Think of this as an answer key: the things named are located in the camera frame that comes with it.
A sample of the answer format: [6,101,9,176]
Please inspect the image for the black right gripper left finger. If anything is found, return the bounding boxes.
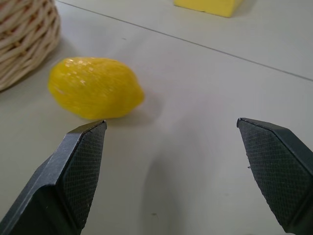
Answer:
[0,119,108,235]

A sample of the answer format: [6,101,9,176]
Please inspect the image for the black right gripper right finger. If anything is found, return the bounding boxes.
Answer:
[236,117,313,235]

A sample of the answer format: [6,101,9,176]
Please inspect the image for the woven wicker basket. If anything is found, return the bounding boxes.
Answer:
[0,0,61,92]

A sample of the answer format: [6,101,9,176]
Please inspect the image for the yellow lemon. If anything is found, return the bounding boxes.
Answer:
[47,57,145,120]

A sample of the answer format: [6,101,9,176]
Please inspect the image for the yellow block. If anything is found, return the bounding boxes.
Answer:
[173,0,246,19]

